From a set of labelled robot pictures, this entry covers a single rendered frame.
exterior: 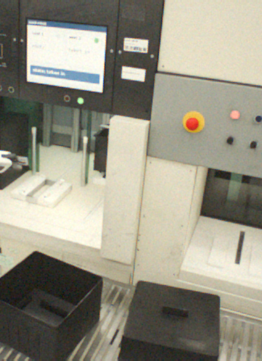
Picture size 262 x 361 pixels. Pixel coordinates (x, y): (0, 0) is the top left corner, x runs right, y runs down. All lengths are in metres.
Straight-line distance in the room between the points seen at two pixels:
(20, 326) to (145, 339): 0.37
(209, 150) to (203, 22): 0.39
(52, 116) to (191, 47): 1.40
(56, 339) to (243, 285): 0.70
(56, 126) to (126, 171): 1.20
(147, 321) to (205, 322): 0.18
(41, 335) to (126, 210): 0.51
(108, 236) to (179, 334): 0.43
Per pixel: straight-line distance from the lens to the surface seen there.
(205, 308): 1.55
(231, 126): 1.42
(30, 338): 1.41
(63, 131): 2.63
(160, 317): 1.48
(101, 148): 2.14
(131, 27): 1.44
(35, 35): 1.57
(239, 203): 2.02
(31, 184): 2.13
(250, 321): 1.71
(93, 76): 1.50
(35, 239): 1.85
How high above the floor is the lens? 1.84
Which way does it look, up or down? 23 degrees down
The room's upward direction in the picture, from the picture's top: 4 degrees clockwise
